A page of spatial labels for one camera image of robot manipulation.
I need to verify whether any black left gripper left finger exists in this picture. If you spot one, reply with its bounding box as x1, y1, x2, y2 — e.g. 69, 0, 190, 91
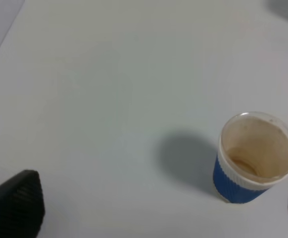
0, 170, 45, 238

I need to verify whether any blue white ribbed cup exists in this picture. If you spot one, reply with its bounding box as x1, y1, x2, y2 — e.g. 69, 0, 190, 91
213, 112, 288, 204

